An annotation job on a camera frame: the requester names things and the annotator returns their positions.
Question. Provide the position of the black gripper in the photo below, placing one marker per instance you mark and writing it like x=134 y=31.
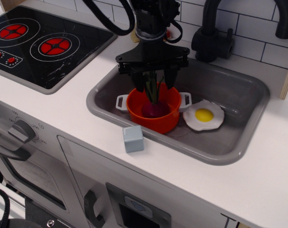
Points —
x=153 y=56

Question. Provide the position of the purple toy beet half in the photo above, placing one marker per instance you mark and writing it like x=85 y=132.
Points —
x=153 y=108

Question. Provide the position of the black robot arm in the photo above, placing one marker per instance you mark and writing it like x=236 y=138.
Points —
x=153 y=17

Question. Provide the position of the orange toy pot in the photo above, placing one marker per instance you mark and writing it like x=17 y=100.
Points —
x=134 y=102

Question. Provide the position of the grey plastic sink basin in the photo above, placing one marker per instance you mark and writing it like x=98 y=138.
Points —
x=242 y=98

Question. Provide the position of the toy pie slice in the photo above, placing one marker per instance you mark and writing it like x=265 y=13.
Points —
x=135 y=39

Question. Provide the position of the grey-blue wooden cube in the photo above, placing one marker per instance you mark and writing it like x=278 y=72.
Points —
x=133 y=139

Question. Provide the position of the toy fried egg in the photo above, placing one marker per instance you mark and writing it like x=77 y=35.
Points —
x=203 y=116

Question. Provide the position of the black toy faucet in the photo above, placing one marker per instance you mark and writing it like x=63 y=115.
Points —
x=209 y=45

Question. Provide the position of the black toy stovetop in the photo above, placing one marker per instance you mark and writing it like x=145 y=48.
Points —
x=43 y=51

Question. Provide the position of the grey dishwasher control panel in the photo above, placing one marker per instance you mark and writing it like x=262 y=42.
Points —
x=132 y=212

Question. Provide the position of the grey oven knob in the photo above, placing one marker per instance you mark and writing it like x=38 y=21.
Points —
x=22 y=131

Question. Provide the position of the white toy oven door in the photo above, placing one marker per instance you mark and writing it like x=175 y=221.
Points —
x=42 y=178

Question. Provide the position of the black cabinet door handle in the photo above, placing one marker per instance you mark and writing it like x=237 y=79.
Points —
x=89 y=202

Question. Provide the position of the grey oven door handle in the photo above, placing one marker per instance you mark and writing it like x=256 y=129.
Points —
x=19 y=154

